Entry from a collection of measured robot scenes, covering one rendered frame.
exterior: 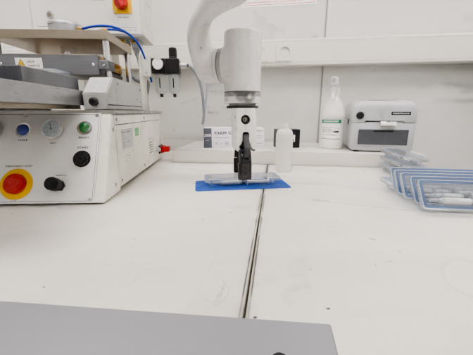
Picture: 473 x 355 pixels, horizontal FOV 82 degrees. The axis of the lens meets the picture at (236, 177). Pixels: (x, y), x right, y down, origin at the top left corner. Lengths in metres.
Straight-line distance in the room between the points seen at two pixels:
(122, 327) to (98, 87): 0.55
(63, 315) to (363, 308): 0.24
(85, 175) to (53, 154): 0.08
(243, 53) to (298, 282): 0.47
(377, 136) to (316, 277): 0.75
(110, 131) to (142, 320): 0.49
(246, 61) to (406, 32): 0.87
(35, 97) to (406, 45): 1.20
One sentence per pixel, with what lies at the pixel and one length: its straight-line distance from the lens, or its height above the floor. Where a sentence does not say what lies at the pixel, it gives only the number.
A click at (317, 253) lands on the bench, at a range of 0.38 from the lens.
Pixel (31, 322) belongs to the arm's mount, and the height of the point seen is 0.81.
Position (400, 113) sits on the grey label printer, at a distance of 1.04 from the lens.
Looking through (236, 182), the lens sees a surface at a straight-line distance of 0.66.
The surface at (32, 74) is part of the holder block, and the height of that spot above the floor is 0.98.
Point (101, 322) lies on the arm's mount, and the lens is 0.19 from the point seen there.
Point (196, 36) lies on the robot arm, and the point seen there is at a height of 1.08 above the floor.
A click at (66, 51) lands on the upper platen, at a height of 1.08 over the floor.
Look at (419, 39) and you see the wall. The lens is 1.34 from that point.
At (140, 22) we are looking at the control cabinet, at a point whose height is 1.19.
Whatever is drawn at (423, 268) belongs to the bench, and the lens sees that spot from 0.40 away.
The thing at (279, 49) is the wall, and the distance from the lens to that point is 1.22.
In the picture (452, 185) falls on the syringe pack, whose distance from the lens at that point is 0.62.
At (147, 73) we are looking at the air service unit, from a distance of 0.95.
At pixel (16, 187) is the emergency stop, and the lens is 0.67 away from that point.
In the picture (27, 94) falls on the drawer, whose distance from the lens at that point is 0.53.
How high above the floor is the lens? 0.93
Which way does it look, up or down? 13 degrees down
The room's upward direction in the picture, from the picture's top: straight up
